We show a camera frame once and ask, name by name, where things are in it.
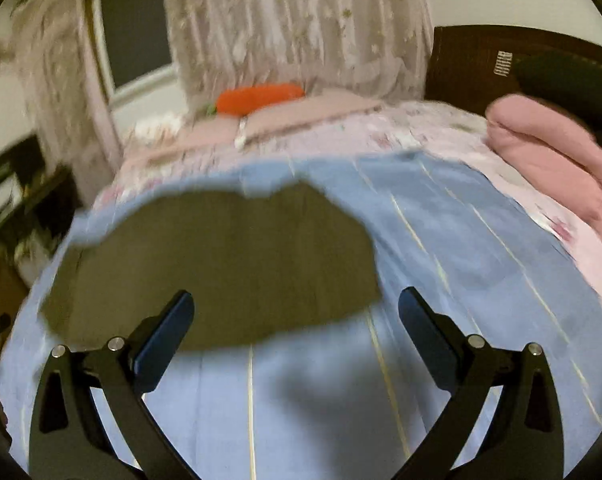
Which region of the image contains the dark olive hooded puffer jacket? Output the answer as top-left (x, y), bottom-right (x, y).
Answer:
top-left (40, 182), bottom-right (381, 351)

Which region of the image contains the black garment on quilt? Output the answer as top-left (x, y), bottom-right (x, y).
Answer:
top-left (515, 51), bottom-right (602, 148)

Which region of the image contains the lace floral curtain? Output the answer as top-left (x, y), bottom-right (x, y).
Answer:
top-left (164, 0), bottom-right (433, 113)
top-left (11, 0), bottom-right (123, 206)

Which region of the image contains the folded pink quilt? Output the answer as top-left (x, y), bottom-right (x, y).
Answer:
top-left (486, 94), bottom-right (602, 239)

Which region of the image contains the dark wooden headboard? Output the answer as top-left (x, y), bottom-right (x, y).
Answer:
top-left (423, 25), bottom-right (602, 115)

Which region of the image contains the dark window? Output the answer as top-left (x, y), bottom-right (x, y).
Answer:
top-left (90, 0), bottom-right (175, 106)

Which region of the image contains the pink pillow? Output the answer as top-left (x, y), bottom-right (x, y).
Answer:
top-left (124, 114), bottom-right (239, 162)
top-left (234, 89), bottom-right (383, 150)

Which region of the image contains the black computer monitor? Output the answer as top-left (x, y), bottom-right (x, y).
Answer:
top-left (0, 133), bottom-right (46, 188)

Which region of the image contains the left lace floral curtain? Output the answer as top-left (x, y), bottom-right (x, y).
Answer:
top-left (11, 0), bottom-right (123, 206)

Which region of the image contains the left pink pillow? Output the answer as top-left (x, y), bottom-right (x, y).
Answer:
top-left (124, 114), bottom-right (239, 162)

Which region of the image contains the dark wooden desk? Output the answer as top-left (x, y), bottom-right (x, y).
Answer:
top-left (0, 161), bottom-right (82, 286)

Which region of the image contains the right pink pillow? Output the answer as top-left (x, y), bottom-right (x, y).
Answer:
top-left (234, 89), bottom-right (383, 150)

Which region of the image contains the orange carrot plush pillow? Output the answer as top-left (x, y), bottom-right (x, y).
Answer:
top-left (213, 82), bottom-right (305, 117)

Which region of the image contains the pink cartoon print bed sheet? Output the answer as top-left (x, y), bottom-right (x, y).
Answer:
top-left (94, 101), bottom-right (602, 300)

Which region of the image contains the blue plaid bed sheet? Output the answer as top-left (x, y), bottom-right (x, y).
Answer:
top-left (0, 152), bottom-right (602, 479)

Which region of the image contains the right lace floral curtain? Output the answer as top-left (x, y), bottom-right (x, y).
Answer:
top-left (164, 0), bottom-right (433, 113)

